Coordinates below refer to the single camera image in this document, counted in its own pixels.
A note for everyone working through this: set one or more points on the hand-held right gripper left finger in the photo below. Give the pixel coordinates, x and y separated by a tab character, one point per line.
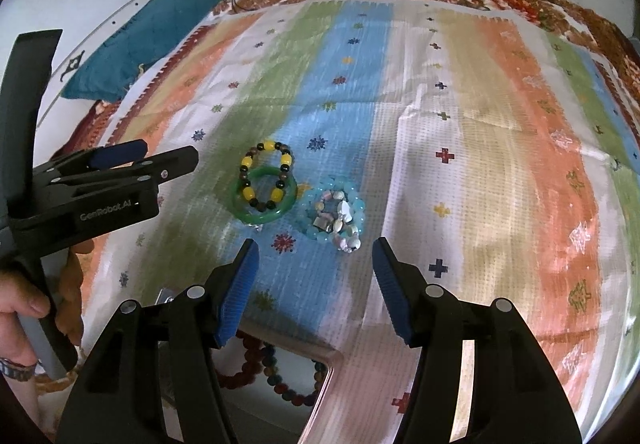
239	296

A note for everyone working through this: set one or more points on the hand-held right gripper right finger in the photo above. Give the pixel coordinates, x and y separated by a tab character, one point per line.
395	296

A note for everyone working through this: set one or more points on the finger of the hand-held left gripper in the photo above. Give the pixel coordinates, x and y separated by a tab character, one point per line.
120	151
170	164

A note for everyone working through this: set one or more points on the green jade bangle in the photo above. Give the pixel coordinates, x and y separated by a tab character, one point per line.
239	204

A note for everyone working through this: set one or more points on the silver metal tin box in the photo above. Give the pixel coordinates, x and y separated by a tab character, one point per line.
320	358

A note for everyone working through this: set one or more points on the person's left hand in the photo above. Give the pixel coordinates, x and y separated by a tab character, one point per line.
25	306

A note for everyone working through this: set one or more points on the teal pillow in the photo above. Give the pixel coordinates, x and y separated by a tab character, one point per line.
150	39

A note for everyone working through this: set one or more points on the metal wristwatch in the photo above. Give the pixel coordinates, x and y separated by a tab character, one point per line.
17	369

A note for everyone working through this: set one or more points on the striped pastel cloth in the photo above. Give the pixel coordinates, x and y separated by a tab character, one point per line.
500	149

